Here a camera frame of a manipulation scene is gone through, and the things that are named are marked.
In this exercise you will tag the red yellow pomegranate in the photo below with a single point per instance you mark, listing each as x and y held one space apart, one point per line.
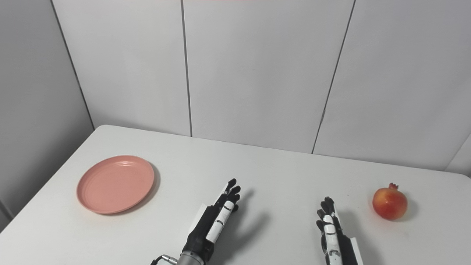
390 202

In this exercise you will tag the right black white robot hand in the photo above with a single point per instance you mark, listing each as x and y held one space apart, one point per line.
336 239

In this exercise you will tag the pink round plate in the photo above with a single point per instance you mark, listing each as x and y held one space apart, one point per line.
115 184

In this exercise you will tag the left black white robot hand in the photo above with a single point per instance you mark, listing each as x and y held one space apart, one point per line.
204 228

